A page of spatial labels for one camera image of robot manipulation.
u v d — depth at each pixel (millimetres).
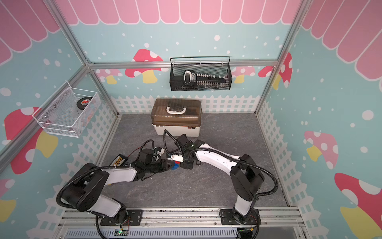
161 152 858
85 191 450
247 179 452
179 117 896
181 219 755
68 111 727
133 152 992
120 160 938
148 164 762
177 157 743
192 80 872
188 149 611
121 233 722
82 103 785
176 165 891
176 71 937
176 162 779
